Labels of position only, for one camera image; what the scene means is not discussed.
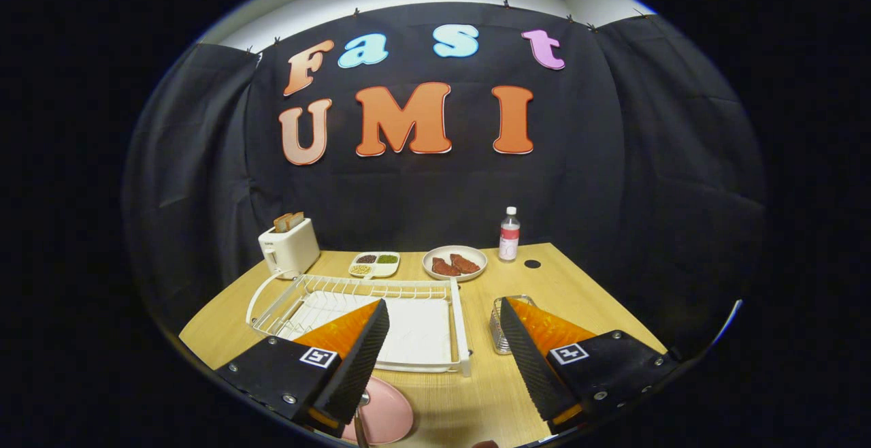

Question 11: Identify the white divided dish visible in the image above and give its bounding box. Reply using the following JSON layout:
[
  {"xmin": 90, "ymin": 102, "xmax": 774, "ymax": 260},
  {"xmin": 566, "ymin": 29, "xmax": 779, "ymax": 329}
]
[{"xmin": 348, "ymin": 251, "xmax": 401, "ymax": 280}]

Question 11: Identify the white round plate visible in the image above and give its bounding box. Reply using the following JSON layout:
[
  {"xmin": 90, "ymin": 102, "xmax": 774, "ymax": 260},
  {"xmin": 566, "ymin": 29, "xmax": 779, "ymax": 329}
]
[{"xmin": 422, "ymin": 245, "xmax": 489, "ymax": 281}]

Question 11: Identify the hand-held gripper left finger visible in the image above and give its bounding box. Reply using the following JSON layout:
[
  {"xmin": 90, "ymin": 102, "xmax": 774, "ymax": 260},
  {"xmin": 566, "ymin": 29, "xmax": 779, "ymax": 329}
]
[{"xmin": 214, "ymin": 298, "xmax": 391, "ymax": 435}]

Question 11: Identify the white wire dish rack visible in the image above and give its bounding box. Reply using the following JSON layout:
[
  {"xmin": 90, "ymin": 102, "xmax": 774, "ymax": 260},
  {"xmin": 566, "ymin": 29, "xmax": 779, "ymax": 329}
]
[{"xmin": 252, "ymin": 274, "xmax": 472, "ymax": 377}]

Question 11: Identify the metal wire basket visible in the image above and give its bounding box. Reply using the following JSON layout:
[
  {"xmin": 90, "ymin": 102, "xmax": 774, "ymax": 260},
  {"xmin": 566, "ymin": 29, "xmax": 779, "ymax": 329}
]
[{"xmin": 489, "ymin": 295, "xmax": 538, "ymax": 355}]

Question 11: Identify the metal spoon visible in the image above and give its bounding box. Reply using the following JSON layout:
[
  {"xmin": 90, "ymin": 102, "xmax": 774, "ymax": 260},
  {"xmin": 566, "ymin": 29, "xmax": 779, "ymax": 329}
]
[{"xmin": 352, "ymin": 390, "xmax": 372, "ymax": 448}]

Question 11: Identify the white toaster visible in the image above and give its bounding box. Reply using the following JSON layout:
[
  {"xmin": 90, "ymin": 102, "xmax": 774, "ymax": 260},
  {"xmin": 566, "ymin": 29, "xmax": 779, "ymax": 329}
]
[{"xmin": 258, "ymin": 218, "xmax": 321, "ymax": 280}]

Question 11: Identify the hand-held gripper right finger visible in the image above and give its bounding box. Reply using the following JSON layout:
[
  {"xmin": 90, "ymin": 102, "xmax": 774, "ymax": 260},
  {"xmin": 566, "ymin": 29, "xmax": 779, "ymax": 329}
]
[{"xmin": 499, "ymin": 296, "xmax": 681, "ymax": 434}]

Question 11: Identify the pink plate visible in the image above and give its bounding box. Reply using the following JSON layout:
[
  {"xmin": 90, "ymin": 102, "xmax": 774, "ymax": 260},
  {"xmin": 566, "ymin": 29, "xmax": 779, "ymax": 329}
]
[{"xmin": 340, "ymin": 377, "xmax": 414, "ymax": 445}]

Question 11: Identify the clear bottle with red label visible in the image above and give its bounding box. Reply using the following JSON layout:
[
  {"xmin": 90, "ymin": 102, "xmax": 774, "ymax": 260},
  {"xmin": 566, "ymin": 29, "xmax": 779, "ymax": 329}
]
[{"xmin": 498, "ymin": 206, "xmax": 521, "ymax": 263}]

